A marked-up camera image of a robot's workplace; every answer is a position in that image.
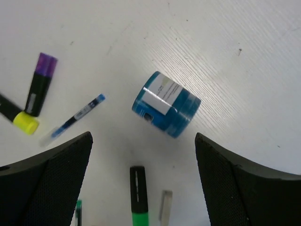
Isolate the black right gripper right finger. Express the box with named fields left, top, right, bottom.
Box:
left=195, top=133, right=301, bottom=226

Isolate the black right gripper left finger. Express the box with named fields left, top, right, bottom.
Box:
left=0, top=132, right=93, bottom=226

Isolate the green refill pen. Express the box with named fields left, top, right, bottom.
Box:
left=75, top=200, right=82, bottom=226

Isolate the grey eraser bar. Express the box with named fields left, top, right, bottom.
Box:
left=159, top=190, right=173, bottom=226

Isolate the yellow cap black highlighter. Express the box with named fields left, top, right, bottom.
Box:
left=0, top=93, right=40, bottom=136

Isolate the green cap black highlighter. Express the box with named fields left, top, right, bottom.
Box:
left=130, top=166, right=149, bottom=226

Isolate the blue refill pen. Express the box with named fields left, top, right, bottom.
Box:
left=40, top=94, right=105, bottom=147

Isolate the purple cap black highlighter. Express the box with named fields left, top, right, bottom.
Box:
left=24, top=53, right=57, bottom=117

